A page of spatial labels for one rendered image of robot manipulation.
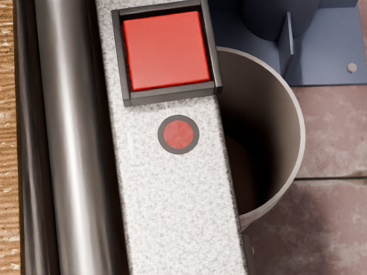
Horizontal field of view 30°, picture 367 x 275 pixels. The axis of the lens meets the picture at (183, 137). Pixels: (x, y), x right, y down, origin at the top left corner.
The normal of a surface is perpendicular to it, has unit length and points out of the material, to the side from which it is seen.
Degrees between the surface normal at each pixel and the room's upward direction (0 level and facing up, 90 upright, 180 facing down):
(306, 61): 0
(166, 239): 0
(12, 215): 0
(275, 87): 87
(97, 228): 31
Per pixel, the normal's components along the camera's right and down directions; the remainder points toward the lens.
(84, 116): 0.52, -0.33
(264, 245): 0.01, -0.30
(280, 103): -0.85, 0.48
